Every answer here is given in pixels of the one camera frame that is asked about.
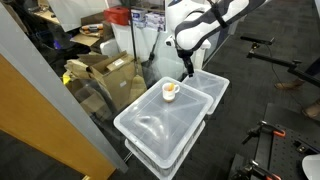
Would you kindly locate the white board panel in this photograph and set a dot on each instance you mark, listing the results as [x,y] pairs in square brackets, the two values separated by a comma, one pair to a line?
[76,13]

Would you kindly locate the red box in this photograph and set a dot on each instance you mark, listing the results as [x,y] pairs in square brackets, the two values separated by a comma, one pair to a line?
[116,15]

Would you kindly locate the white rounded robot base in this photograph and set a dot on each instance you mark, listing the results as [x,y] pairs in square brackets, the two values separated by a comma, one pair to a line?
[312,168]

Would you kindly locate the large clear plastic bin body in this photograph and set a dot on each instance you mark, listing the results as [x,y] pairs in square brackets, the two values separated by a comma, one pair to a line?
[156,168]

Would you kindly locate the small brown cardboard box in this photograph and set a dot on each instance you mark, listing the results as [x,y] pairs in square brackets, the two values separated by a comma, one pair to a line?
[90,100]

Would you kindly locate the cardboard box with orange items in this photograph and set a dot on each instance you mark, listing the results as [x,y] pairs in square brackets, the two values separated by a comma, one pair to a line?
[91,31]

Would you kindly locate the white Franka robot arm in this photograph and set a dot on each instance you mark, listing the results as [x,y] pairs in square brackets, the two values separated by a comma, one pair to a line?
[193,33]

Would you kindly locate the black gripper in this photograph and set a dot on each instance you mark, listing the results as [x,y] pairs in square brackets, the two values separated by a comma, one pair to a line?
[184,56]

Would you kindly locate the front clear plastic bin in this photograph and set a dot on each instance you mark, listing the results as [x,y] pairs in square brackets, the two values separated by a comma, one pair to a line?
[160,123]

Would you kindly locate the white and blue carton box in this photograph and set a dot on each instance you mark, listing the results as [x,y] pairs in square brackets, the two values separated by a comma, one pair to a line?
[138,18]

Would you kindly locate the white ceramic mug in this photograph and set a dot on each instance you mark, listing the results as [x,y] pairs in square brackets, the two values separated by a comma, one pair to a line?
[168,95]

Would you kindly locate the white and purple carton box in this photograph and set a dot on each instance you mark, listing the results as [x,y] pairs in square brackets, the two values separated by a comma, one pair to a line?
[155,20]

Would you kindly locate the small clear plastic bin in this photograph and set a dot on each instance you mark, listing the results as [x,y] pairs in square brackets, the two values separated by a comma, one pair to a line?
[206,85]

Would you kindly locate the brown shoe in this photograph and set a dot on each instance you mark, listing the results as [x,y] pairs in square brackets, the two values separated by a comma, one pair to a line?
[313,111]
[290,85]

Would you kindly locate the large open cardboard box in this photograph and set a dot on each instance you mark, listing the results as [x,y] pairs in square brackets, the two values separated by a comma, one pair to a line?
[116,80]

